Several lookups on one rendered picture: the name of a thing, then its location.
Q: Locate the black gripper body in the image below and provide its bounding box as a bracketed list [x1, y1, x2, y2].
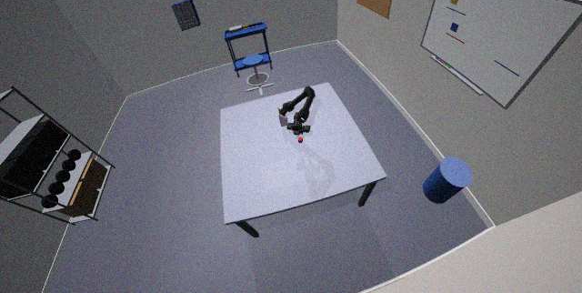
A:
[286, 123, 310, 133]

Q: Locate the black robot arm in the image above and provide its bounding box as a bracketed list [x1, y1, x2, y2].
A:
[279, 86, 316, 135]

